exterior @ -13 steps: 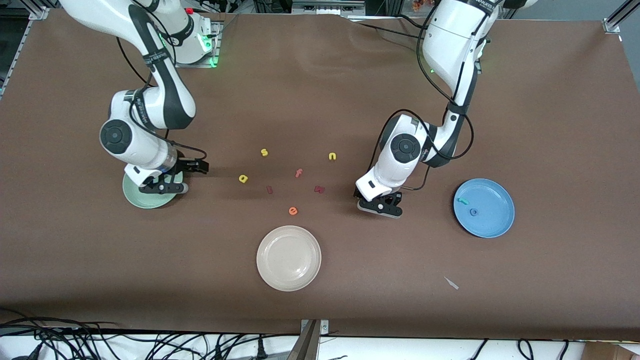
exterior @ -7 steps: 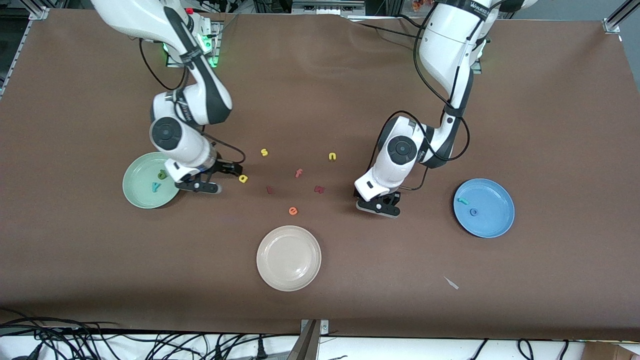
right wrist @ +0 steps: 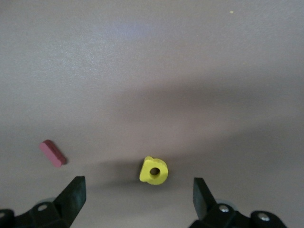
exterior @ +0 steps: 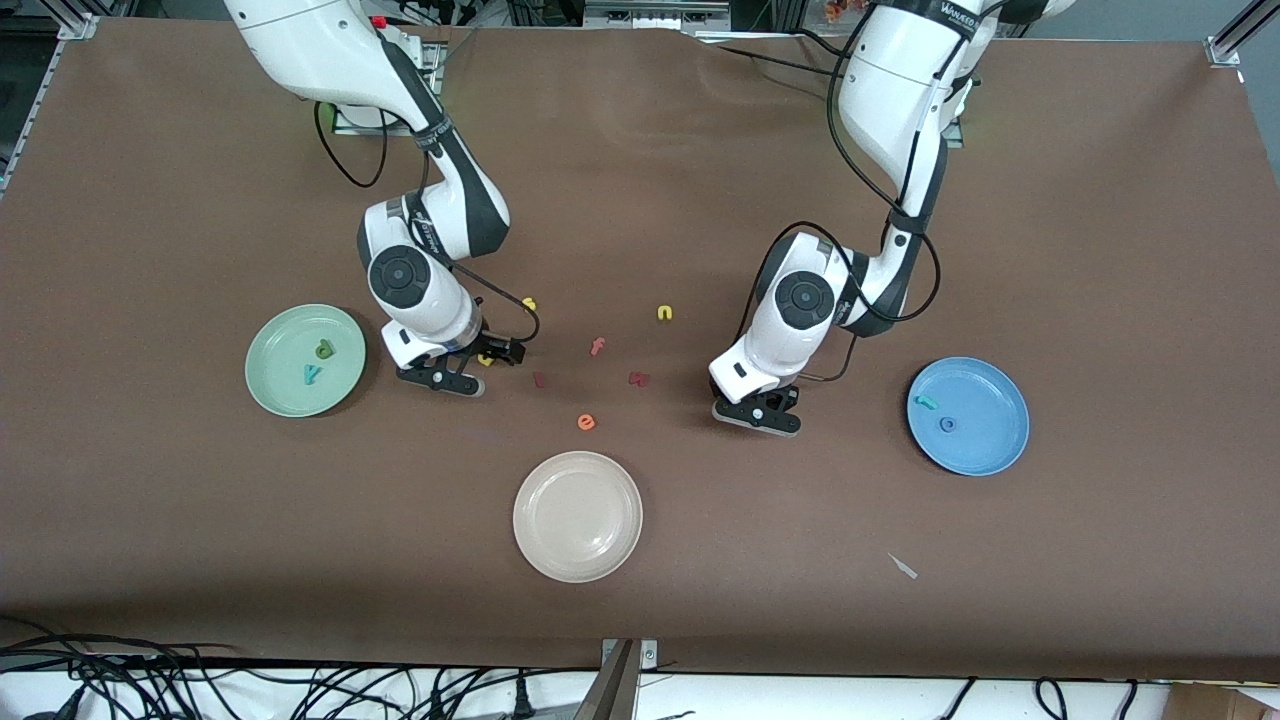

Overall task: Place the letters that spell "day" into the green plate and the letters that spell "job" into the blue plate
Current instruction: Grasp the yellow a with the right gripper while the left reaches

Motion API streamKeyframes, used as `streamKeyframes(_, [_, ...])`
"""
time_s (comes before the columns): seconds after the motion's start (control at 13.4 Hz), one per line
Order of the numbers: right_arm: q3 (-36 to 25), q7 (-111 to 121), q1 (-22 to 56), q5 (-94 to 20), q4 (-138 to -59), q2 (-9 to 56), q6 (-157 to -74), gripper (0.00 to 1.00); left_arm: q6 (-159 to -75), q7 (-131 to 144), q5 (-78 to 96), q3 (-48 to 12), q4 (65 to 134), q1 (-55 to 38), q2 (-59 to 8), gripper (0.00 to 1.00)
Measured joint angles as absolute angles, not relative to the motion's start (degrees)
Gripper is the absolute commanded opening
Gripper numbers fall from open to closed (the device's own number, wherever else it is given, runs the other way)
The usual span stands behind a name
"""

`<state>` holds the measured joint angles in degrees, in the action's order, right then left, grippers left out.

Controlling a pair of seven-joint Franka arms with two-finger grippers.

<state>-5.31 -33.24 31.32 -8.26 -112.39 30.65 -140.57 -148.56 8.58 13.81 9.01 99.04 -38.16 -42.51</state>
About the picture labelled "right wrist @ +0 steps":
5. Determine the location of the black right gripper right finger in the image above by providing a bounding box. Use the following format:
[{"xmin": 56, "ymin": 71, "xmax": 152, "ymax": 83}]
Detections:
[{"xmin": 189, "ymin": 177, "xmax": 288, "ymax": 228}]

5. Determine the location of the yellow foam letter a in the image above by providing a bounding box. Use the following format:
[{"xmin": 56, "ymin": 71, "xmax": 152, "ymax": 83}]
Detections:
[{"xmin": 139, "ymin": 156, "xmax": 169, "ymax": 186}]

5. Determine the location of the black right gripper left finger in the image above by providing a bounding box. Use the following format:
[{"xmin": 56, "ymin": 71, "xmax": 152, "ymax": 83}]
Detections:
[{"xmin": 0, "ymin": 176, "xmax": 86, "ymax": 228}]

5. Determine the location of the dark red foam letter l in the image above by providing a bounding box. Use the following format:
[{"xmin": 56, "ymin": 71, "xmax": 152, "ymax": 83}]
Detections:
[{"xmin": 39, "ymin": 139, "xmax": 67, "ymax": 169}]

